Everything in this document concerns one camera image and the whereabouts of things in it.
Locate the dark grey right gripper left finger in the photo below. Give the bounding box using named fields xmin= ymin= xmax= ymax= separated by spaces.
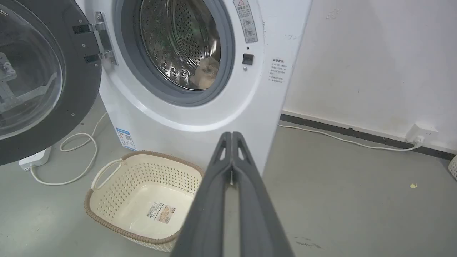
xmin=170 ymin=132 xmax=233 ymax=257

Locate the white power strip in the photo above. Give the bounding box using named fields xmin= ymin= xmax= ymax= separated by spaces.
xmin=19 ymin=146 xmax=52 ymax=171

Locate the round black washing machine door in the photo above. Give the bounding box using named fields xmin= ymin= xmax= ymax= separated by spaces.
xmin=0 ymin=0 xmax=103 ymax=166

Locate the white perforated basket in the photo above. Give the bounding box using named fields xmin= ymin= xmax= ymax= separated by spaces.
xmin=448 ymin=154 xmax=457 ymax=181

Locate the white wall socket plug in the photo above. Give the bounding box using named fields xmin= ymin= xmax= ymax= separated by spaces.
xmin=405 ymin=123 xmax=439 ymax=147

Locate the white front-load washing machine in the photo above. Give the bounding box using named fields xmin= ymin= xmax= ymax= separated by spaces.
xmin=74 ymin=0 xmax=313 ymax=183

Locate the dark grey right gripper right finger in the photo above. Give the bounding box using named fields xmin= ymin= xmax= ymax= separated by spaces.
xmin=231 ymin=131 xmax=295 ymax=257

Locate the beige garment in drum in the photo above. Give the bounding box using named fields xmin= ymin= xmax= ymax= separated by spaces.
xmin=190 ymin=57 xmax=220 ymax=90

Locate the cream perforated laundry basket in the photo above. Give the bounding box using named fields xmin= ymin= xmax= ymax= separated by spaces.
xmin=84 ymin=150 xmax=205 ymax=252

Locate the white power strip cable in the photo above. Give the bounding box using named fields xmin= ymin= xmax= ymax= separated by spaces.
xmin=30 ymin=112 xmax=108 ymax=186

